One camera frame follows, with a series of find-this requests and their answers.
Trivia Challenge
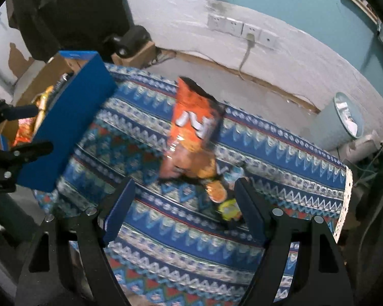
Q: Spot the blue cardboard box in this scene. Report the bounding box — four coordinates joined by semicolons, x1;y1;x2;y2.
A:
0;50;117;192

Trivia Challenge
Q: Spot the grey plug cable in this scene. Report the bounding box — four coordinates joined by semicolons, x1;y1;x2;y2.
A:
238;33;257;81

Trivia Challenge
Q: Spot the grey pipe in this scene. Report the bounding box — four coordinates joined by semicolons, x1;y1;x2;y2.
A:
341;133;383;163

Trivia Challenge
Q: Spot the patterned blue tablecloth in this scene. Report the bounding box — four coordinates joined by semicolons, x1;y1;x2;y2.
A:
33;63;353;306

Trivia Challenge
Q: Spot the dark cabinet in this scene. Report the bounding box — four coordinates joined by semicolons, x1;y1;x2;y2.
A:
11;0;135;62

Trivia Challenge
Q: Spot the black snack packet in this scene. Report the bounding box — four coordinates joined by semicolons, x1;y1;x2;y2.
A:
56;73;73;90

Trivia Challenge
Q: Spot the orange chip bag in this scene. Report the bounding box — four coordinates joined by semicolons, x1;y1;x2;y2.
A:
160;76;226;180

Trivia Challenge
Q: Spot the black round device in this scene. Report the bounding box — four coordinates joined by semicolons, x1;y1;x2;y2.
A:
103;25;150;58

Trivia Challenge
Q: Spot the white wall socket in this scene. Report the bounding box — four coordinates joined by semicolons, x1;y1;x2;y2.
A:
242;23;261;42
207;13;226;32
225;18;244;36
258;29;279;50

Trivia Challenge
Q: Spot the small brown cardboard box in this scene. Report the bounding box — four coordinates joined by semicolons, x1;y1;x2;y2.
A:
112;41;157;67

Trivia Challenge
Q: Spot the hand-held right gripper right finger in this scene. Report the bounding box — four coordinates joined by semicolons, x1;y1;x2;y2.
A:
234;178;355;306

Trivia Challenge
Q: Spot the light blue trash bin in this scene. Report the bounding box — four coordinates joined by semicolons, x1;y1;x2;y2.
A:
313;92;366;151

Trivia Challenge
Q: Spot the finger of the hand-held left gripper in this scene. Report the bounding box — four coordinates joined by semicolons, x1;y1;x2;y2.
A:
0;100;40;133
0;141;55;180

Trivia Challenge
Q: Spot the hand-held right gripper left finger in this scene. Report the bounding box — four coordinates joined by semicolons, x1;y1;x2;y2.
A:
14;178;138;306

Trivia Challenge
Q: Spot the dark chip picture snack packet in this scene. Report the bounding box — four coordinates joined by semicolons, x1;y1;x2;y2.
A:
196;166;243;227

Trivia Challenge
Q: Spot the gold snack packet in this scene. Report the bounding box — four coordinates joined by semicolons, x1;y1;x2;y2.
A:
35;85;55;125

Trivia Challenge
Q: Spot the orange and green snack packet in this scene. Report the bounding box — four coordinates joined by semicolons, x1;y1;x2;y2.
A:
12;118;38;147

